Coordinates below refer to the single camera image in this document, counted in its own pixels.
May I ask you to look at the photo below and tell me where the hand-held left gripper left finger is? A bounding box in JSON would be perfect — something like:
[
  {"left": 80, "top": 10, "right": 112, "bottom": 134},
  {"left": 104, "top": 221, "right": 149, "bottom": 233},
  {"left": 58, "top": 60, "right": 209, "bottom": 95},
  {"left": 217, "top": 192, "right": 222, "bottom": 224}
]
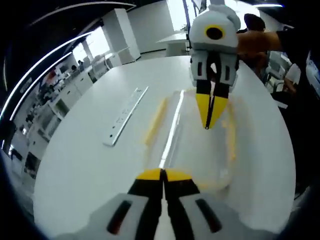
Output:
[{"left": 53, "top": 168, "right": 166, "bottom": 240}]

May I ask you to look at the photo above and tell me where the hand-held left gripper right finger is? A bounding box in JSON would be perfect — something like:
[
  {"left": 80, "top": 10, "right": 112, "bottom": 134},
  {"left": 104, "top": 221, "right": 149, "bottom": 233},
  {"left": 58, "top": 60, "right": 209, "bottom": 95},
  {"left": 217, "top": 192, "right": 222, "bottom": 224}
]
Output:
[{"left": 163, "top": 169, "right": 276, "bottom": 240}]

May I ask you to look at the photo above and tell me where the clear plastic bag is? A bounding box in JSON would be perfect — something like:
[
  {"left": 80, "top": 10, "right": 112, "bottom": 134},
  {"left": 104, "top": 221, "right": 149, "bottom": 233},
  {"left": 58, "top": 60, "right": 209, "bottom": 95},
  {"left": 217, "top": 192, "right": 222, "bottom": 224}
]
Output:
[{"left": 143, "top": 88, "right": 237, "bottom": 190}]

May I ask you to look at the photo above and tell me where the transparent plastic bag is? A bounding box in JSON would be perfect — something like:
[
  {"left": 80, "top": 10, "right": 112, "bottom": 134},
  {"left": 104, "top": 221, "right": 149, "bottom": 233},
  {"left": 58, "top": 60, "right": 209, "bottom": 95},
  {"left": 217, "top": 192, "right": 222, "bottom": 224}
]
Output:
[{"left": 136, "top": 87, "right": 241, "bottom": 194}]

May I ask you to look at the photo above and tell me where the white background table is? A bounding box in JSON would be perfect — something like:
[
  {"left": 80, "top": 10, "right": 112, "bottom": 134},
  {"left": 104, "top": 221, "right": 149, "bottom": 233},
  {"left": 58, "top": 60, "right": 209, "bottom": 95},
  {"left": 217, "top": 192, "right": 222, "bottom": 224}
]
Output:
[{"left": 155, "top": 32, "right": 192, "bottom": 57}]

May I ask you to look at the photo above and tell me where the grey office chair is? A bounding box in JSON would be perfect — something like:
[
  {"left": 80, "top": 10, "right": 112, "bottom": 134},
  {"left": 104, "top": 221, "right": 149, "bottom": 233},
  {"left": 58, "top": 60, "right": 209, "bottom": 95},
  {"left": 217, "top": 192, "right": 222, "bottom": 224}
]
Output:
[{"left": 264, "top": 71, "right": 296, "bottom": 101}]

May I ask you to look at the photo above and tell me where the white power strip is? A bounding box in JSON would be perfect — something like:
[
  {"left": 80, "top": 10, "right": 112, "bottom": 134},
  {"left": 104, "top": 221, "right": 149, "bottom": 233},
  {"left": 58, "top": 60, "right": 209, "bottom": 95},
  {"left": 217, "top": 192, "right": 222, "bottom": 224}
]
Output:
[{"left": 102, "top": 86, "right": 150, "bottom": 147}]

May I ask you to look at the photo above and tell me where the person's dark clothing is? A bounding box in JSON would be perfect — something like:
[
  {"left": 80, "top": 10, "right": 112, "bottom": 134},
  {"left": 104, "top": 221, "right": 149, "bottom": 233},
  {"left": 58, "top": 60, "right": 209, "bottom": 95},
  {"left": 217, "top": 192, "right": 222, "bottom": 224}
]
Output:
[{"left": 294, "top": 49, "right": 320, "bottom": 199}]

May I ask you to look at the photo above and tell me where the long curved ceiling light strip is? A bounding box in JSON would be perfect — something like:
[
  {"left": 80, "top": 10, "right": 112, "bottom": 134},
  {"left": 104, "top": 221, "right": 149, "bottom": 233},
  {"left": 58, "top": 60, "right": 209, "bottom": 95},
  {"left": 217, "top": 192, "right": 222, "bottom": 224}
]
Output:
[{"left": 0, "top": 31, "right": 94, "bottom": 118}]

